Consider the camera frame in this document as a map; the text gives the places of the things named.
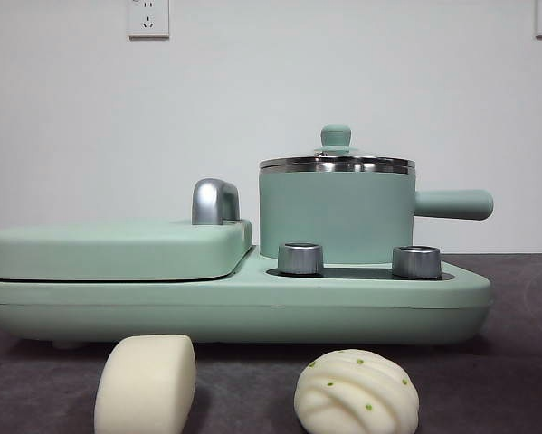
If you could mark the glass pot lid green knob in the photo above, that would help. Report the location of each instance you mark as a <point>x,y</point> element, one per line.
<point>336,135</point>

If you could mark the pleated white bun green dots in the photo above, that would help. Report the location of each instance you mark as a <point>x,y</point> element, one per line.
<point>356,398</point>

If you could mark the smooth white steamed bun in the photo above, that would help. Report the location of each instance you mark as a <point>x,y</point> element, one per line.
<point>144,389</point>

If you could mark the silver control knob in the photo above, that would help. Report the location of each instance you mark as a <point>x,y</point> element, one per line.
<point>300,260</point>
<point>416,262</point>

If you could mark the green breakfast maker base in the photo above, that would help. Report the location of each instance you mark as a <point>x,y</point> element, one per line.
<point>252,312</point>

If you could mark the green griddle cover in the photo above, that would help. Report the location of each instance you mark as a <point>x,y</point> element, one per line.
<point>116,253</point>

